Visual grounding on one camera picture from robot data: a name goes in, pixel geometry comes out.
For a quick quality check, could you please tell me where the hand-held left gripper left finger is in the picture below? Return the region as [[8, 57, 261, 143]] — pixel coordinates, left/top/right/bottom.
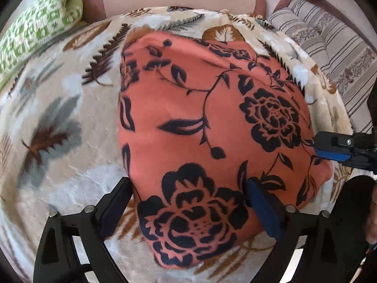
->
[[34, 177, 134, 283]]

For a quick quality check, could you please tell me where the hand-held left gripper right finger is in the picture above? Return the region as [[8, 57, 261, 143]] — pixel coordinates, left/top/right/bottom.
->
[[247, 178, 344, 283]]

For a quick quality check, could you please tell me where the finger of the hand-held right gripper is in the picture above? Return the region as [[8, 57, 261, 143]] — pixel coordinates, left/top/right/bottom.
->
[[314, 131, 357, 150], [315, 149, 364, 166]]

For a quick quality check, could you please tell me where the orange black floral garment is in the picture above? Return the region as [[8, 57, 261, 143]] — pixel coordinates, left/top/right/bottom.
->
[[116, 31, 334, 269]]

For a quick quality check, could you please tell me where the person's right hand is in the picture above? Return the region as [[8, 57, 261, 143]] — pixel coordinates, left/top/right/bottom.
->
[[365, 193, 377, 244]]

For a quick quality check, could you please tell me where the striped sofa cushion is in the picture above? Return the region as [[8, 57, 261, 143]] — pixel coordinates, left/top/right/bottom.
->
[[266, 0, 377, 134]]

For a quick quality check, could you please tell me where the leaf print blanket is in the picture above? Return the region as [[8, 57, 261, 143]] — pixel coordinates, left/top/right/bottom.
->
[[0, 6, 354, 283]]

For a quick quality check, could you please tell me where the green checked pillow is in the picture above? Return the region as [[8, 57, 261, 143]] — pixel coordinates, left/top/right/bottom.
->
[[0, 0, 89, 90]]

